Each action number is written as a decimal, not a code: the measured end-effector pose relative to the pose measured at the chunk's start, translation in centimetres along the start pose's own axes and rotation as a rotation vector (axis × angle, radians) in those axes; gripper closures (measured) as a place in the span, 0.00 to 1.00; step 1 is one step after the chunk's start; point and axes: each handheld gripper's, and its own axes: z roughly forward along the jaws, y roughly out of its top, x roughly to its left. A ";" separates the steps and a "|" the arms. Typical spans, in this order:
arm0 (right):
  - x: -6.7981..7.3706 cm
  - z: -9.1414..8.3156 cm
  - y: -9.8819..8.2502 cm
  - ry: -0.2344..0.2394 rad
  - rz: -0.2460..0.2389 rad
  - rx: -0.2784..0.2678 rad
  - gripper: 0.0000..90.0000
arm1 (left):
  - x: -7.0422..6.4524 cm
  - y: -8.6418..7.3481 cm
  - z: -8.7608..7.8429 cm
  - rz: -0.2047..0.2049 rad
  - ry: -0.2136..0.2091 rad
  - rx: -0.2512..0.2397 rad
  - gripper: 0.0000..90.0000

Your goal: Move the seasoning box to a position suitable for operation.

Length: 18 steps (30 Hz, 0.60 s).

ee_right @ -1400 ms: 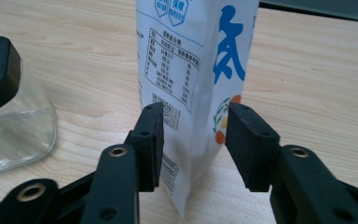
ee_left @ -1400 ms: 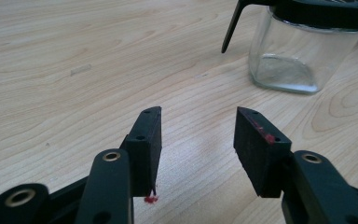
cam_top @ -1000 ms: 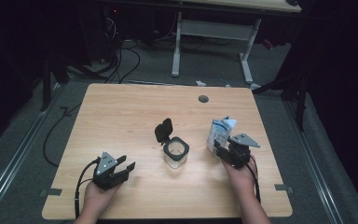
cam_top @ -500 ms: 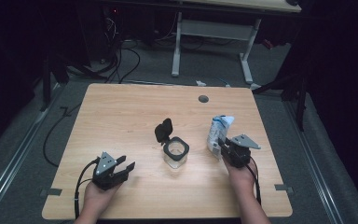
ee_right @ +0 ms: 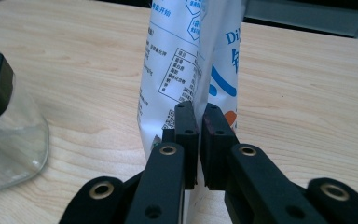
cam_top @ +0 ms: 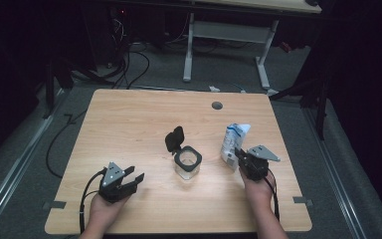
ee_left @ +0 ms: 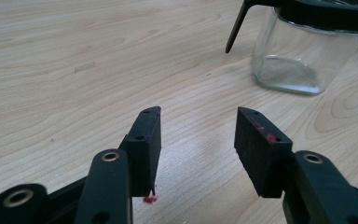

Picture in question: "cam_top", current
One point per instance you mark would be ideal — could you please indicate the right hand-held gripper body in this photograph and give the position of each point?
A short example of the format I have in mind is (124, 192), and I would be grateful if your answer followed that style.
(253, 167)

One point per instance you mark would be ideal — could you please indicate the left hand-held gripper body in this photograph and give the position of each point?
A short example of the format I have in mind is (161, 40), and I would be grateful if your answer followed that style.
(114, 191)

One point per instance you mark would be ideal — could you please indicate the blue and white pouch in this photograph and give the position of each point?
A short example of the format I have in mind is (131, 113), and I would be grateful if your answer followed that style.
(232, 139)

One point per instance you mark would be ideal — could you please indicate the clear jar with black lid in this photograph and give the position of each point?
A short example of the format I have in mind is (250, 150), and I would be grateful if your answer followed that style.
(187, 172)

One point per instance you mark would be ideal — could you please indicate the person's left hand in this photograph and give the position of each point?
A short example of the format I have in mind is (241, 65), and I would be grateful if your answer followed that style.
(104, 212)

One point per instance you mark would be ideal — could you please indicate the person's right hand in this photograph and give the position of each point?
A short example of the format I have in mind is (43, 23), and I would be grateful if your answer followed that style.
(258, 192)

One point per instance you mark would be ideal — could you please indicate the round grey table grommet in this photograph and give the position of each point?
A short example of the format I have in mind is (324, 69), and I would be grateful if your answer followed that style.
(217, 106)

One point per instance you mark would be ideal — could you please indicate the grey tape strip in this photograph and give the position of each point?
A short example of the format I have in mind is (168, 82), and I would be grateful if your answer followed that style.
(300, 199)
(58, 204)

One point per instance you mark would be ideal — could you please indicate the small white plug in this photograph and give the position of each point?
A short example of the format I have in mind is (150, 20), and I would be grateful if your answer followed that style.
(214, 88)

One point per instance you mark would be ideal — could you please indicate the black metal stand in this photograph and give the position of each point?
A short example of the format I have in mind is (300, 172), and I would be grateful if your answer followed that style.
(320, 113)
(49, 93)

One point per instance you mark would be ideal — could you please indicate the small red object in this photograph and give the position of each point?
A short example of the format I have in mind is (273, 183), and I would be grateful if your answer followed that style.
(286, 46)

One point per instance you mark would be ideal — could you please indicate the metal floor rail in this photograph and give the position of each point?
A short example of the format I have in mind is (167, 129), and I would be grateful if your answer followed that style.
(331, 166)
(13, 169)

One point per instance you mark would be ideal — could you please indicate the white metal desk frame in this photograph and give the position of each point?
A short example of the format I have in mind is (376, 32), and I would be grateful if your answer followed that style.
(227, 33)

